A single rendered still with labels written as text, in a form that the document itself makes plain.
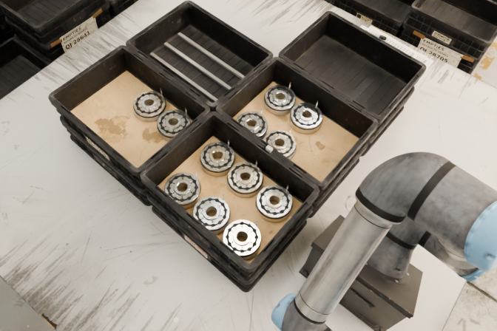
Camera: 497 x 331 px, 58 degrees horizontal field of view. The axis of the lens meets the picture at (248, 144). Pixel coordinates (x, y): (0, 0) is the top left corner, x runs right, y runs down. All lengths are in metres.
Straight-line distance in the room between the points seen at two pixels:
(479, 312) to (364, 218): 1.54
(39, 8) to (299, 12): 1.25
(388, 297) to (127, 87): 1.01
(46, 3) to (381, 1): 1.73
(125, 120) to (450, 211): 1.03
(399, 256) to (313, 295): 0.37
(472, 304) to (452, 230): 1.56
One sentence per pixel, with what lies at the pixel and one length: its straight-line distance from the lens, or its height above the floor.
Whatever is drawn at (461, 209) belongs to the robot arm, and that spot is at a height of 1.39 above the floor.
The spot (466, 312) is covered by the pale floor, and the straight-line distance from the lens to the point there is 2.29.
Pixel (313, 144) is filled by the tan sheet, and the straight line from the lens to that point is 1.42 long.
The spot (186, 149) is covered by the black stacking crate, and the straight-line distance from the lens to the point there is 1.33.
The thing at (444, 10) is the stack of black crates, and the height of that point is 0.49.
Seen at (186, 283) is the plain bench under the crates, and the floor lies 0.70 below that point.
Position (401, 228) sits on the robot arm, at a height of 0.96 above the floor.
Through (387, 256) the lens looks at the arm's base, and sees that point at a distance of 1.22.
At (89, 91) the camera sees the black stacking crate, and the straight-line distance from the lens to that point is 1.55.
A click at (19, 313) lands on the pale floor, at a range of 2.22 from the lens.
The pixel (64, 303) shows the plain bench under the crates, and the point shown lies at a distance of 1.41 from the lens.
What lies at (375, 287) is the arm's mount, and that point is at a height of 0.94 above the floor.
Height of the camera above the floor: 2.00
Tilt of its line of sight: 57 degrees down
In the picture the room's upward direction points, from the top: 4 degrees clockwise
